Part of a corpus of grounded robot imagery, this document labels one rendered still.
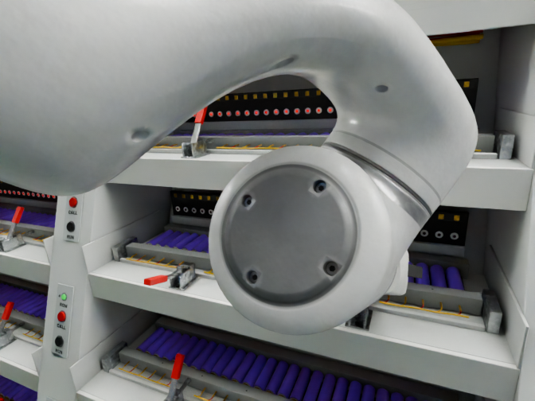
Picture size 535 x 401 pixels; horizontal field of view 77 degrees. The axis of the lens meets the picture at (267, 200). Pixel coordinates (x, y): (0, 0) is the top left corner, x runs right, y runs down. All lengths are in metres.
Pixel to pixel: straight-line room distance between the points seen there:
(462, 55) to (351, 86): 0.51
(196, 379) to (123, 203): 0.34
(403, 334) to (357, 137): 0.30
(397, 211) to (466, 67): 0.51
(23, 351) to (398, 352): 0.71
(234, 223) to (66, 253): 0.56
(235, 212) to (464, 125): 0.12
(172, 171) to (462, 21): 0.42
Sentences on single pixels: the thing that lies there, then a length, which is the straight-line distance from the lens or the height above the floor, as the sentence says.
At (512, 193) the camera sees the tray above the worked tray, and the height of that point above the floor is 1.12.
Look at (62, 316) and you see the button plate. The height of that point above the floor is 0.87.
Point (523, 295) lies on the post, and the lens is 0.43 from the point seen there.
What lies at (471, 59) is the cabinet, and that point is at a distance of 0.67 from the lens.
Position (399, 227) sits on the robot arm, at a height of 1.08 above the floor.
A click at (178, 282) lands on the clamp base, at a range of 0.55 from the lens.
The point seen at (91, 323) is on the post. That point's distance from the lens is 0.69.
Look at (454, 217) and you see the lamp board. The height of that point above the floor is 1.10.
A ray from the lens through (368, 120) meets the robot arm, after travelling 0.19.
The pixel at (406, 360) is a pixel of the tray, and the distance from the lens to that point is 0.45.
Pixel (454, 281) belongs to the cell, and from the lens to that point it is 0.53.
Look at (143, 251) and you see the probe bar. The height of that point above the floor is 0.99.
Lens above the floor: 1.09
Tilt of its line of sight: 1 degrees up
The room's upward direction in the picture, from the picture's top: 5 degrees clockwise
